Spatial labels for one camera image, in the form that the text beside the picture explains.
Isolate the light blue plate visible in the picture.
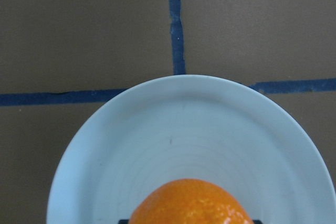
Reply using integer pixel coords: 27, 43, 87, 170
46, 75, 335, 223

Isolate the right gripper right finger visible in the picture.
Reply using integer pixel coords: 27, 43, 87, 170
253, 219, 262, 224

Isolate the orange mandarin fruit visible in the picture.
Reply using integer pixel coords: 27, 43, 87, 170
129, 178, 253, 223

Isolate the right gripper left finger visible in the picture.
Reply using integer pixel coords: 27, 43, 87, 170
118, 219, 130, 224

